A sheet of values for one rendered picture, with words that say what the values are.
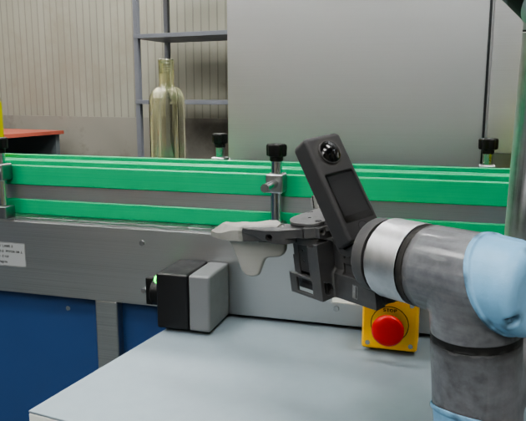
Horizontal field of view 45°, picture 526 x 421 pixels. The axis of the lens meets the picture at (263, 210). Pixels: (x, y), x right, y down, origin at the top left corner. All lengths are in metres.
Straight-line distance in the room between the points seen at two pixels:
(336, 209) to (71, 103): 5.20
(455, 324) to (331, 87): 0.72
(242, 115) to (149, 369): 0.58
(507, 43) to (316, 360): 0.61
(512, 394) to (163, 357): 0.44
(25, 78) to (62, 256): 5.08
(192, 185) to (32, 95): 5.14
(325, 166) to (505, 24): 0.58
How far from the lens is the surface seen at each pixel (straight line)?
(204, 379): 0.77
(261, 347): 0.85
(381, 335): 0.81
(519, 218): 0.63
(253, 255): 0.69
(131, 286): 1.01
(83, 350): 1.12
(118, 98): 5.44
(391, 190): 0.88
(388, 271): 0.56
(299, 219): 0.66
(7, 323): 1.19
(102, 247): 1.02
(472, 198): 0.88
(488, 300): 0.51
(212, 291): 0.88
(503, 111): 1.13
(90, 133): 5.62
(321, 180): 0.62
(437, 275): 0.53
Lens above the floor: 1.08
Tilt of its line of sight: 10 degrees down
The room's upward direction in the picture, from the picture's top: straight up
